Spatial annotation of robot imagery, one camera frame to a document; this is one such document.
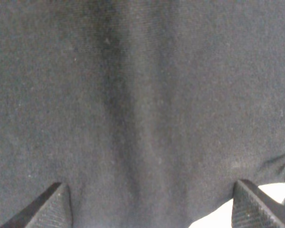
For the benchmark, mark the black printed t-shirt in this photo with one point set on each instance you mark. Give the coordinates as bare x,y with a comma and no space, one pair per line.
149,110

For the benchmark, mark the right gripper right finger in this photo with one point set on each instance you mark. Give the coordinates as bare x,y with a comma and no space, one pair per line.
252,208

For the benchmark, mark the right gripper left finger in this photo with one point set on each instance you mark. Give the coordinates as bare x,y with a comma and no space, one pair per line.
51,209

